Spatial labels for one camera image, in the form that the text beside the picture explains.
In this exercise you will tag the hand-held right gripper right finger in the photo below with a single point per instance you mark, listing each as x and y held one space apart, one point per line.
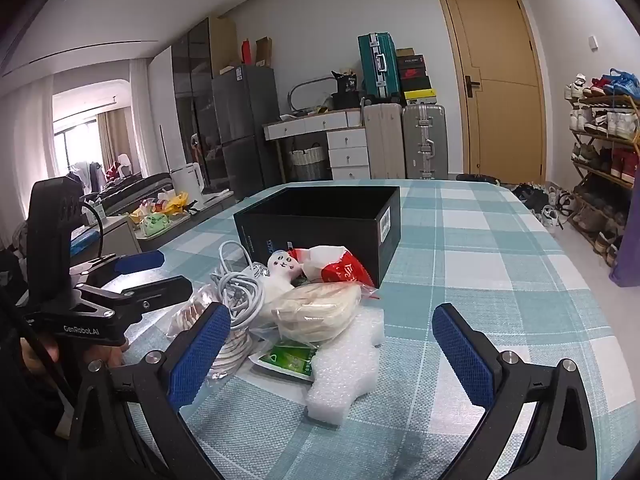
465 360

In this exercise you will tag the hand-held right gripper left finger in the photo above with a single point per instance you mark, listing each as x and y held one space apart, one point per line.
200 355

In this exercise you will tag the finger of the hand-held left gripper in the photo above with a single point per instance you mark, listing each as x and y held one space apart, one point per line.
165 287
142 261

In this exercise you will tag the green white medicine packet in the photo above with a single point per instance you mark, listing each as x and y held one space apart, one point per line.
285 360

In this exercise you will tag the white plush doll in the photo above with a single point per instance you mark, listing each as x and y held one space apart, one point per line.
280 267

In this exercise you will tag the beige cloth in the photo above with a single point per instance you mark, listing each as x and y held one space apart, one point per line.
315 310

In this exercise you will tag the white foam piece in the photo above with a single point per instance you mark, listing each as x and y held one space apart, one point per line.
340 375

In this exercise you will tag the red white plastic bag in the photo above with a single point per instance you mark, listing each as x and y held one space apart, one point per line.
340 270

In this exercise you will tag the black cardboard box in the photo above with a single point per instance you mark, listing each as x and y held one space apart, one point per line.
310 235

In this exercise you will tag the person's left hand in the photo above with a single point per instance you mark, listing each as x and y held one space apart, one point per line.
37 357

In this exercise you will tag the grey low cabinet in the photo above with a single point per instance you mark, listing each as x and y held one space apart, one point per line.
115 237

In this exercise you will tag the green plastic bag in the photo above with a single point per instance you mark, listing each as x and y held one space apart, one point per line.
155 224

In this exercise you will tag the yellow plastic bag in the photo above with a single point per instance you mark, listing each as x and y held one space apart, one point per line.
176 203

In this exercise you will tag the dark sofa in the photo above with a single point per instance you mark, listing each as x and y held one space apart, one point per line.
135 190

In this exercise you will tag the white air purifier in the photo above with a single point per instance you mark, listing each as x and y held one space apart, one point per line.
187 177

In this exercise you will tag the beige curtain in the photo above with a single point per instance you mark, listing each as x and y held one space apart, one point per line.
114 140

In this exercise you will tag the scattered pile of shoes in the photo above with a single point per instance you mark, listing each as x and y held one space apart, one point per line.
542 202

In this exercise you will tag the dark doormat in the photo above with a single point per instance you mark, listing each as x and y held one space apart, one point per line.
477 178

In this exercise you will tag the grey refrigerator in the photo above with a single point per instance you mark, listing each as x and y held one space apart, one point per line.
245 110

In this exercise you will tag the dark glass cabinet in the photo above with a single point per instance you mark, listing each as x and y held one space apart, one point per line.
192 85

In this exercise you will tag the woven basket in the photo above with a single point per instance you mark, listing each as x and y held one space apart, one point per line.
309 165

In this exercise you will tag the purple bag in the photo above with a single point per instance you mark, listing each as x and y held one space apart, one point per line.
627 260

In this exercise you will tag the white desk with drawers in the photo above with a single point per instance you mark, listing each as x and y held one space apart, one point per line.
347 155

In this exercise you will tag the silver suitcase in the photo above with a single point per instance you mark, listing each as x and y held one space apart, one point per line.
425 135

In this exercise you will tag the tall cardboard box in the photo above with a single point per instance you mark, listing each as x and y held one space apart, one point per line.
223 45

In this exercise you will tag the red bottle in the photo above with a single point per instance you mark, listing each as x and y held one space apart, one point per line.
246 52

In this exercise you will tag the beige suitcase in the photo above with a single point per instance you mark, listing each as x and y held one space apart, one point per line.
384 140

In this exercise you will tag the small cardboard box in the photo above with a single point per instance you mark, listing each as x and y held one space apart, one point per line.
263 52

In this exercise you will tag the yellow wooden door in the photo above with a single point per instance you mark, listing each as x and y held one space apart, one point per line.
500 110

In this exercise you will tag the wooden shoe rack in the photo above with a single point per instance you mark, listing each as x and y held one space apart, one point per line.
597 135

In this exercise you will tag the black yellow box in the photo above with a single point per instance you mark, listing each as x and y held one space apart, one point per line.
419 96

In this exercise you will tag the black bag white label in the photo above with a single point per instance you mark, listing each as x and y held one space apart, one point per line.
347 84

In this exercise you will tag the dark flat box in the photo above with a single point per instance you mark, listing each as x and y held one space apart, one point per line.
415 83

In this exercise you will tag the shoe rack with shoes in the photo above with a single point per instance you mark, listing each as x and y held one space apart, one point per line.
622 125

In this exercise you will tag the black red shoe box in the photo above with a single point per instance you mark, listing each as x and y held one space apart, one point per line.
411 66

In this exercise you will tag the teal suitcase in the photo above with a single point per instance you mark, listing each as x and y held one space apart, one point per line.
377 65

